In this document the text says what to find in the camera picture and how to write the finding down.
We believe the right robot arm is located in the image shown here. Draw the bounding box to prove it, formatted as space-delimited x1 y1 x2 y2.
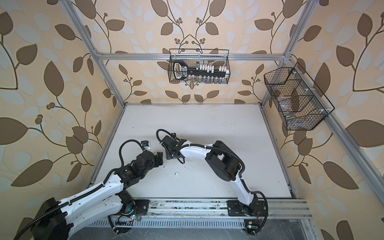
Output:
156 129 269 218

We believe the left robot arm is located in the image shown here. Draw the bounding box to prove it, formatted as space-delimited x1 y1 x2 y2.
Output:
14 141 164 240

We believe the black tool with white bits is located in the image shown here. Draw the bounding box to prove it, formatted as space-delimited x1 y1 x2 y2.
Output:
171 60 231 80

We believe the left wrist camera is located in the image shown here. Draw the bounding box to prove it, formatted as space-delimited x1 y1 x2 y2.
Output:
141 140 151 151

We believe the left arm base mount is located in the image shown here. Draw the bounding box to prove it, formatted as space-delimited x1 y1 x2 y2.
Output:
117 199 150 216

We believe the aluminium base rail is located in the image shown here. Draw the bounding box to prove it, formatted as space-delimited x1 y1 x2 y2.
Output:
136 198 313 220

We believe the black wire basket centre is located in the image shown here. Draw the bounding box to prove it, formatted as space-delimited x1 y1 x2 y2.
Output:
168 48 231 85

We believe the black wire basket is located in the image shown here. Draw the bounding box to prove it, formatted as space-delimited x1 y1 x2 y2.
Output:
264 63 335 131
168 48 231 85

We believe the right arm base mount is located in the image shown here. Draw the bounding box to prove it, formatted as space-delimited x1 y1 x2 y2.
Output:
227 200 267 218

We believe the black wire basket right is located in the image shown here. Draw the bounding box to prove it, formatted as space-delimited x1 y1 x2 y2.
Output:
264 63 335 131

